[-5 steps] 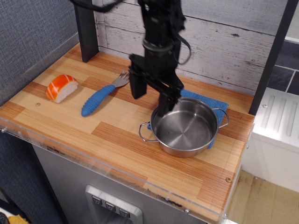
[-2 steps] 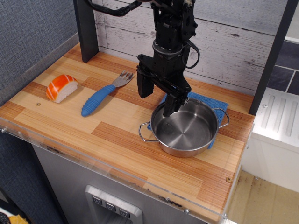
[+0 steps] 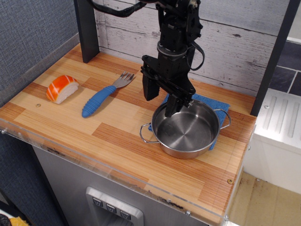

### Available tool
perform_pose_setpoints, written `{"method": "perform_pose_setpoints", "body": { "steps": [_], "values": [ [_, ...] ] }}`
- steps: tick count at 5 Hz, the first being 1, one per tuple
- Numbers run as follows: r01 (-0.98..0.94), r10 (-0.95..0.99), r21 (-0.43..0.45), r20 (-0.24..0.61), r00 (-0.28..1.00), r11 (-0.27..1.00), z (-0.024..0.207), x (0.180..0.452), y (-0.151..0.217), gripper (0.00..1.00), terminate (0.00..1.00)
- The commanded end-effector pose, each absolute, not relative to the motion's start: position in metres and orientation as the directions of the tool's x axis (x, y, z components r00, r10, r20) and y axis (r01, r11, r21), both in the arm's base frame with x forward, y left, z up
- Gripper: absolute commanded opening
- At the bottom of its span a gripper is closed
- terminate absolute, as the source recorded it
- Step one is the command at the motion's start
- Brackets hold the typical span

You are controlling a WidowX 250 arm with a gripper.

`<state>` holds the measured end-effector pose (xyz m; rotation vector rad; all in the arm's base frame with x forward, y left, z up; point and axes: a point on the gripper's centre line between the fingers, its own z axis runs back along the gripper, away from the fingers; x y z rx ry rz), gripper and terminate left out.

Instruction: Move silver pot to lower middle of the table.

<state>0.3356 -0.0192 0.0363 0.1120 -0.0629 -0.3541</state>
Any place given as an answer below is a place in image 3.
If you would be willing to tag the salmon sushi toy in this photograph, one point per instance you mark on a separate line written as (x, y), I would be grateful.
(61, 88)

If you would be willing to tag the dark vertical post left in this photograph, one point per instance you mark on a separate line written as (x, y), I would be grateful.
(87, 29)

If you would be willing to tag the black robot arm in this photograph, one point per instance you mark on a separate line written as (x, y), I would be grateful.
(179, 28)

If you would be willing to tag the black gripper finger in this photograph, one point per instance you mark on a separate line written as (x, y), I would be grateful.
(174, 104)
(150, 87)

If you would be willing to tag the dark vertical post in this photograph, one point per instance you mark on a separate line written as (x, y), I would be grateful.
(275, 55)
(87, 29)

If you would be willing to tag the white side cabinet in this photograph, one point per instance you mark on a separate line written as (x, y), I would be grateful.
(274, 151)

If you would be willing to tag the silver steel pot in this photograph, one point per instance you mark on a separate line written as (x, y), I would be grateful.
(185, 128)

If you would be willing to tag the blue handled metal fork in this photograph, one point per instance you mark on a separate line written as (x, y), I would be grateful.
(97, 99)

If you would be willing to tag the dark vertical post right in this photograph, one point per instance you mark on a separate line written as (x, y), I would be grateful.
(275, 55)

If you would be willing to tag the silver dispenser panel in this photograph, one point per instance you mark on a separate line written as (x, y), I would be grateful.
(109, 211)

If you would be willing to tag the blue folded cloth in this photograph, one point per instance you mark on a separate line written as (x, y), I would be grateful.
(211, 103)

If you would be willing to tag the yellow object bottom left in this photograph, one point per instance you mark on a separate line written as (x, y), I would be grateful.
(18, 222)

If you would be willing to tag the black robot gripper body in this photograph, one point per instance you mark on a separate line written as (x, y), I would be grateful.
(172, 72)

